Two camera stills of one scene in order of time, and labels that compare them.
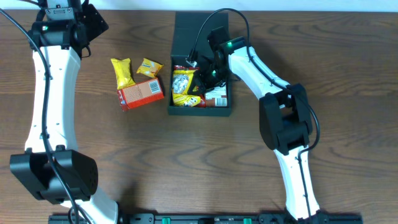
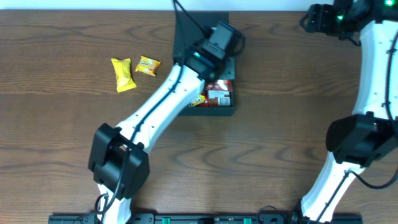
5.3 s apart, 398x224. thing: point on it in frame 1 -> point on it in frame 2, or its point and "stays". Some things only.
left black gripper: [93, 20] -> [234, 55]
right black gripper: [197, 78] -> [321, 14]
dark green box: [189, 32] stays
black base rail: [214, 218] stays
